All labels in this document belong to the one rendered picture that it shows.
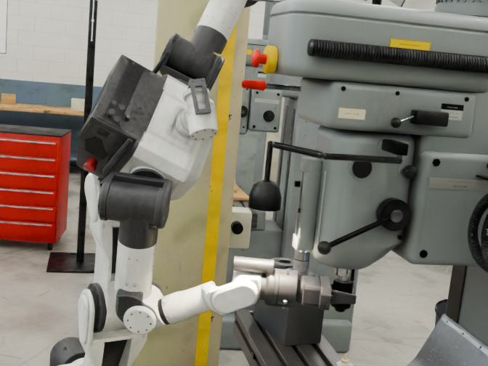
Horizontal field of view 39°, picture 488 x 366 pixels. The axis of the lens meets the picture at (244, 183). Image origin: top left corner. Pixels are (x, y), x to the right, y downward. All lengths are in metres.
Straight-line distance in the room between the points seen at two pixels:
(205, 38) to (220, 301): 0.67
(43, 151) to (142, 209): 4.49
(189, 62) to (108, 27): 8.71
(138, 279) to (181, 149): 0.32
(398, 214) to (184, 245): 1.96
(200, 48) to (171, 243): 1.68
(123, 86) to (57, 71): 8.84
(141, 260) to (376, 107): 0.63
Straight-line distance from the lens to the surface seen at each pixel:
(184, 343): 3.53
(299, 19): 1.43
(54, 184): 6.05
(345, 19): 1.44
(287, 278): 1.63
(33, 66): 10.52
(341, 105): 1.45
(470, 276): 1.90
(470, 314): 1.90
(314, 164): 1.56
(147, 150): 1.61
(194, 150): 1.66
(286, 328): 2.01
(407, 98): 1.51
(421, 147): 1.56
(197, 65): 1.80
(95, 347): 2.08
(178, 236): 3.34
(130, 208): 1.56
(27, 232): 6.18
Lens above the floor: 1.75
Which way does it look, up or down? 10 degrees down
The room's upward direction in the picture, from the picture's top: 5 degrees clockwise
